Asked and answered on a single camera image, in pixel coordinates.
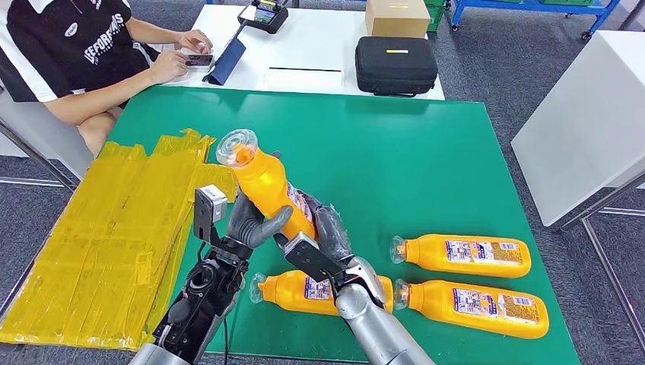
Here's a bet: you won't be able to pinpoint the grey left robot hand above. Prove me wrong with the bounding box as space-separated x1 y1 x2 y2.
225 150 294 250

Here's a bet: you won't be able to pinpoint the person's right hand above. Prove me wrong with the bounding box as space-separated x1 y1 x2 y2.
149 49 190 84

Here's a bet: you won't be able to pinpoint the person's left hand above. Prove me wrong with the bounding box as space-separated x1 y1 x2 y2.
174 29 214 55

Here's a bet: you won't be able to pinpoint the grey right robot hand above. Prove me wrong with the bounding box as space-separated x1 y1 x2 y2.
288 189 354 263

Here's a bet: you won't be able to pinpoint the smartphone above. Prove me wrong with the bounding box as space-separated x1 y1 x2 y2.
183 52 214 68

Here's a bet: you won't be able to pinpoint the orange detergent bottle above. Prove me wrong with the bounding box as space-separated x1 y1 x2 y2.
392 279 550 340
249 269 394 317
215 129 319 240
389 233 532 279

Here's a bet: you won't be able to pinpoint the blue tablet cover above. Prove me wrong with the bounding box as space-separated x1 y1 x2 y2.
202 24 247 86

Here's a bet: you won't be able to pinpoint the black remote controller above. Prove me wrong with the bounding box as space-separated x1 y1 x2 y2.
237 0 290 35

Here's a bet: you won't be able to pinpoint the person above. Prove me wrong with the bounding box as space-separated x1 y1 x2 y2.
0 0 214 157

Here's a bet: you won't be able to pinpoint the black pen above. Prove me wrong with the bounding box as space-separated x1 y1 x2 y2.
268 66 342 73

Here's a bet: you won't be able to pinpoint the white table with metal legs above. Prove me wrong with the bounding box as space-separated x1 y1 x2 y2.
510 30 645 354
0 75 96 192

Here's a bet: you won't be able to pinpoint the yellow taped cardboard mat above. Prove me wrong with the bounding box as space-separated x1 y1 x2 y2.
0 128 240 351

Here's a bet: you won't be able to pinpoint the black zip carrying case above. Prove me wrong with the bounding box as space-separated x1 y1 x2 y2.
354 36 438 97

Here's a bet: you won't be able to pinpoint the brown cardboard box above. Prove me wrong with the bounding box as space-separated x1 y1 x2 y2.
365 0 431 39

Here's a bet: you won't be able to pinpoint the blue wheeled metal rack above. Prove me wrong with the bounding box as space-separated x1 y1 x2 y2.
446 0 621 41

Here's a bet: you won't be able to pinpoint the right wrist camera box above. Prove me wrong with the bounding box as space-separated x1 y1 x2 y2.
283 231 348 283

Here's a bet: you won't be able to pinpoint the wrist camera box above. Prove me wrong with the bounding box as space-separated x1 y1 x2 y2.
193 185 229 243
283 231 348 283

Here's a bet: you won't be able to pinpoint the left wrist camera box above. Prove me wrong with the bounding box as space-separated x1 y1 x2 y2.
193 185 229 243

